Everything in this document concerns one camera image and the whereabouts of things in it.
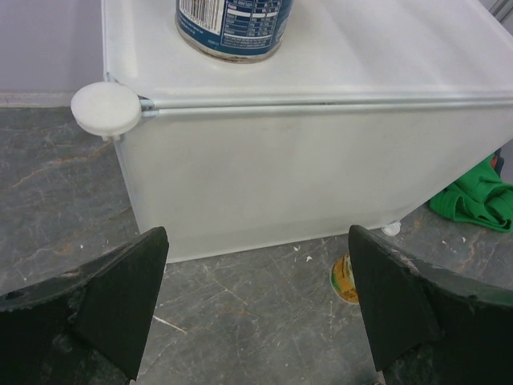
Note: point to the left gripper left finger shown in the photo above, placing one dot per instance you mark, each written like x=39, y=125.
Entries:
x=88, y=325

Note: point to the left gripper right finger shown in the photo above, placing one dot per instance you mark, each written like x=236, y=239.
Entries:
x=426, y=324

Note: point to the orange can near cabinet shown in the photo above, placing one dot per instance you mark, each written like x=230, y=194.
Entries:
x=342, y=281

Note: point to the green cloth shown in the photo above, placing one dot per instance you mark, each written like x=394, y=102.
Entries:
x=479, y=197

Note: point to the white cube counter cabinet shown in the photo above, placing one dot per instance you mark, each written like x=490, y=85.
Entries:
x=366, y=110

